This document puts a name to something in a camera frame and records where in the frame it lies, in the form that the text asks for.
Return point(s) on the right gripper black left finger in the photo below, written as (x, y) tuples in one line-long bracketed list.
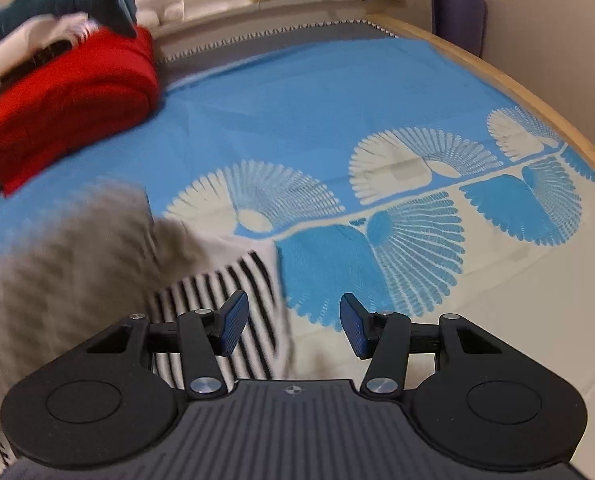
[(121, 391)]

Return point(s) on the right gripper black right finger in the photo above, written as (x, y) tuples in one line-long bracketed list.
[(466, 392)]

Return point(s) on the black white striped garment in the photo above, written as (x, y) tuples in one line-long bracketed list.
[(66, 276)]

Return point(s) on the white folded clothes pile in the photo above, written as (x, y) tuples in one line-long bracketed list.
[(39, 40)]

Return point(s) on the blue and cream patterned bedspread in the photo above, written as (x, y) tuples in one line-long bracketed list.
[(377, 166)]

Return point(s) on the red folded blanket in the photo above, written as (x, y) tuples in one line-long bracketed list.
[(101, 88)]

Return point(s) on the blue shark plush toy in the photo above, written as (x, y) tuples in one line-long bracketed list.
[(20, 11)]

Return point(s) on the white plush toy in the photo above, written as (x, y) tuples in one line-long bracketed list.
[(154, 13)]

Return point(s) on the wooden bed frame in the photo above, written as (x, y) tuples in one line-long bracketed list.
[(496, 78)]

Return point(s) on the purple box by wall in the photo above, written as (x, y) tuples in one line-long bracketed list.
[(461, 22)]

